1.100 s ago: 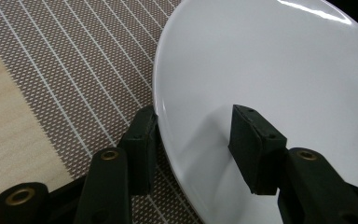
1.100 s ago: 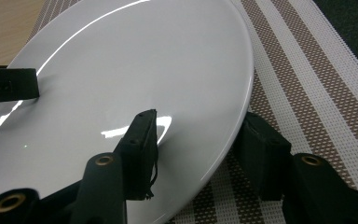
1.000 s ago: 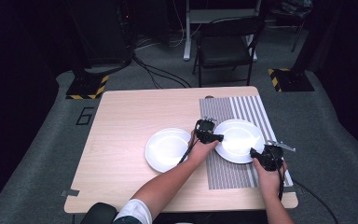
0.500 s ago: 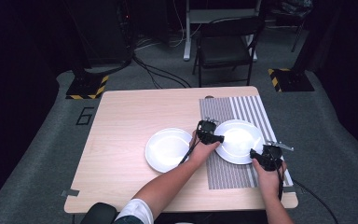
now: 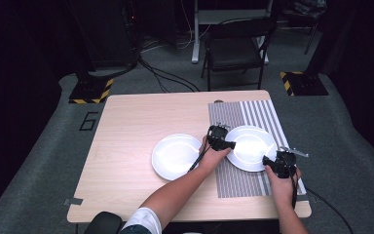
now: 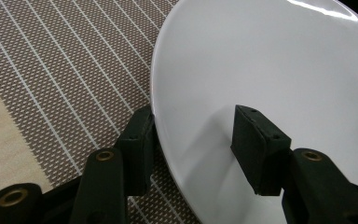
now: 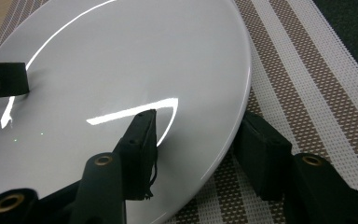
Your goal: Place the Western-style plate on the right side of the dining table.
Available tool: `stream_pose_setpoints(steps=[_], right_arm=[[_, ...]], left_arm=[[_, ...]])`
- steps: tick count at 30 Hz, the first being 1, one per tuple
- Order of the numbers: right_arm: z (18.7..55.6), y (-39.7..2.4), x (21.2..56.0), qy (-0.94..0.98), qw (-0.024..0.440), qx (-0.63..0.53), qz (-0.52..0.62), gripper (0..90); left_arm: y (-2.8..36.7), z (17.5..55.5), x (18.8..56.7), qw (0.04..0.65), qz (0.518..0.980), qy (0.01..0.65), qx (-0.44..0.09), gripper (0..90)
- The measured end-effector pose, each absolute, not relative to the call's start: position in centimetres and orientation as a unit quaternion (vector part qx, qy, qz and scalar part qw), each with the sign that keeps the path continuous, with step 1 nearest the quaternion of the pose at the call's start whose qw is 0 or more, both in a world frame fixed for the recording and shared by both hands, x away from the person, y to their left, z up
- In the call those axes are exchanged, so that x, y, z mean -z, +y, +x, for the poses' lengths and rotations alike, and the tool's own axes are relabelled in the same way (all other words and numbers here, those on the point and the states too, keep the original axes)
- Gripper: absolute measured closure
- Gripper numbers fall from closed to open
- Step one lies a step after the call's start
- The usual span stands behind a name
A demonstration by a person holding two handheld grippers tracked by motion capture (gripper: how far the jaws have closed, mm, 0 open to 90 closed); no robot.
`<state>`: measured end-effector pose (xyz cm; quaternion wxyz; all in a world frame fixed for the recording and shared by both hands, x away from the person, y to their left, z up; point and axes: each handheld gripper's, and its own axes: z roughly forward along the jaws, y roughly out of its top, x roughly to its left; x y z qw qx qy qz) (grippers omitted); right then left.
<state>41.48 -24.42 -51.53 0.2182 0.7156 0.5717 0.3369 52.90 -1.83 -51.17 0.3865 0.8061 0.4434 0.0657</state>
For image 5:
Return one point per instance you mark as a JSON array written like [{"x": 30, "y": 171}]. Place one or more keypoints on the dark chair with clutter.
[{"x": 305, "y": 13}]

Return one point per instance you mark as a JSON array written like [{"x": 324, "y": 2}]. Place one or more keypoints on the black folding chair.
[{"x": 237, "y": 48}]

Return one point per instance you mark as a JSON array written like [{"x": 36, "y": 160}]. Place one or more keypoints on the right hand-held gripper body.
[{"x": 285, "y": 164}]

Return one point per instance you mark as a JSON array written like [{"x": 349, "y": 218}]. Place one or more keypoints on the dark cabinet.
[{"x": 110, "y": 32}]

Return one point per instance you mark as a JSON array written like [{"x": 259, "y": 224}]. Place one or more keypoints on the person's left hand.
[{"x": 211, "y": 159}]

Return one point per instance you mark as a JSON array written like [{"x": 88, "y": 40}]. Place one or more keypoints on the grey tape piece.
[
  {"x": 73, "y": 201},
  {"x": 303, "y": 198}
]

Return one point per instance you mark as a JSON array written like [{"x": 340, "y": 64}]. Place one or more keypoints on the white desk frame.
[{"x": 195, "y": 35}]

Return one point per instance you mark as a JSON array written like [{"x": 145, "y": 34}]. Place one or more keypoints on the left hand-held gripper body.
[{"x": 217, "y": 136}]

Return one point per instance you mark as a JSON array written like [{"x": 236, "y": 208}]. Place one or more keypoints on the white shirt sleeve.
[{"x": 144, "y": 221}]

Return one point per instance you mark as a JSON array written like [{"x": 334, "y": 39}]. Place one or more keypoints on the black base with hazard stripes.
[
  {"x": 305, "y": 84},
  {"x": 89, "y": 91}
]

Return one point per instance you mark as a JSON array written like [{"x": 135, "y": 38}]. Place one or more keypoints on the grey white striped mat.
[{"x": 237, "y": 185}]

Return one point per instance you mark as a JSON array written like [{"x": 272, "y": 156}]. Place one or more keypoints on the white round plate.
[
  {"x": 173, "y": 157},
  {"x": 251, "y": 148}
]

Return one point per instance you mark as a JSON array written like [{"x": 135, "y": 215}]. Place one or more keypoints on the person's right hand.
[{"x": 284, "y": 188}]

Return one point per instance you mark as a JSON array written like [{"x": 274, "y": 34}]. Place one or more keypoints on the black rounded armrest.
[{"x": 103, "y": 223}]

